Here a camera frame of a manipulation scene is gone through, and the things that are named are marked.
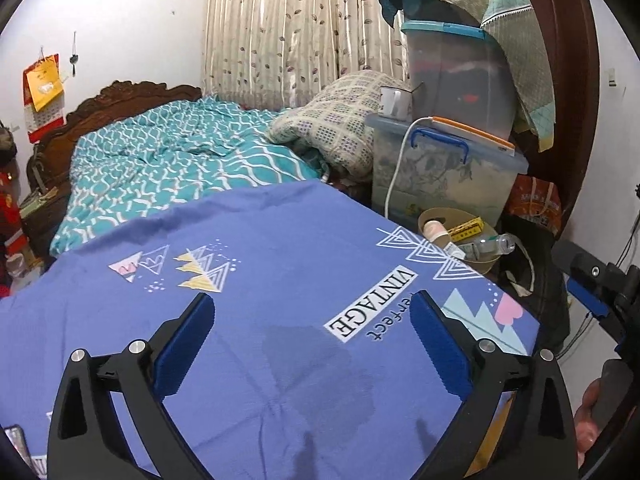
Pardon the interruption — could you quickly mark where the beige floral curtain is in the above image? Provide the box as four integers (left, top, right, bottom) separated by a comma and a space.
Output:
201, 0, 409, 110

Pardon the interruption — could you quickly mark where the cluttered metal shelf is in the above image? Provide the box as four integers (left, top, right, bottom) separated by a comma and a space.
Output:
0, 125, 28, 298

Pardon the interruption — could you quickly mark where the grey white squeeze tube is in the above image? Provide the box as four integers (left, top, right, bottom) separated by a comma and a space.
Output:
444, 242, 466, 260

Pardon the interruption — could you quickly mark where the red yellow wall calendar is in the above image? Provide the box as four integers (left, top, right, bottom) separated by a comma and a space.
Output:
23, 54, 64, 144

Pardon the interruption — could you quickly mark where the white cable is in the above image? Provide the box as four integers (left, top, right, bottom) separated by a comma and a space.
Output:
383, 115, 436, 221

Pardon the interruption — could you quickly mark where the black bag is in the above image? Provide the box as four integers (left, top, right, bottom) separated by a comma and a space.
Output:
496, 214, 570, 354

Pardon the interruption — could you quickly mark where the beige checked folded blanket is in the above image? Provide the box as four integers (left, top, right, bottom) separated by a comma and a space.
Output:
267, 70, 409, 182

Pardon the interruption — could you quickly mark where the orange plastic bag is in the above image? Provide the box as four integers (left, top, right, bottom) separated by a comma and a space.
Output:
506, 174, 563, 236

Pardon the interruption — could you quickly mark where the brown yellow cigarette box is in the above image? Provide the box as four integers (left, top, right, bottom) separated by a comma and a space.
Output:
448, 217, 485, 243

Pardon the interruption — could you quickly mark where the teal white patterned duvet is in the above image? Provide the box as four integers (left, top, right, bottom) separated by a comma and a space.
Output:
49, 96, 329, 257

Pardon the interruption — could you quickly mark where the clear plastic bottle green label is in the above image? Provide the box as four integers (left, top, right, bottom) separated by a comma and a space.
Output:
459, 234, 516, 261

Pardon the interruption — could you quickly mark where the teal beige draped cloth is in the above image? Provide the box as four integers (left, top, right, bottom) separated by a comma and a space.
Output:
378, 0, 555, 152

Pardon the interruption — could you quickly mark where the carved wooden headboard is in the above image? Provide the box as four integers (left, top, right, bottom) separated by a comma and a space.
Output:
23, 81, 202, 259

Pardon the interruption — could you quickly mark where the clear storage box blue handle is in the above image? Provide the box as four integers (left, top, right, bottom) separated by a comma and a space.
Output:
366, 114, 528, 226

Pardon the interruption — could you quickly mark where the dark wooden door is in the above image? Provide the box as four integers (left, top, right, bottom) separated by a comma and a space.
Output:
516, 0, 600, 228

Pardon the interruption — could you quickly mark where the tall clear storage bin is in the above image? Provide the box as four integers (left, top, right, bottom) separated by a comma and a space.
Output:
401, 21, 518, 140

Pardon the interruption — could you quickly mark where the person right hand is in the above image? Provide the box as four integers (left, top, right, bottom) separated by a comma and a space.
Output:
574, 378, 601, 467

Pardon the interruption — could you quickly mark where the pink paper cup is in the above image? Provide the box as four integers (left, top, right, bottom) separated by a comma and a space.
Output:
422, 220, 451, 249

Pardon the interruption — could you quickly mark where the beige round trash bin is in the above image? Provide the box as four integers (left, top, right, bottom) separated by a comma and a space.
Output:
418, 207, 499, 275

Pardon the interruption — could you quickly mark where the blue patterned tablecloth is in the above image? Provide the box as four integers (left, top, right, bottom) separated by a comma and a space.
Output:
1, 181, 538, 479

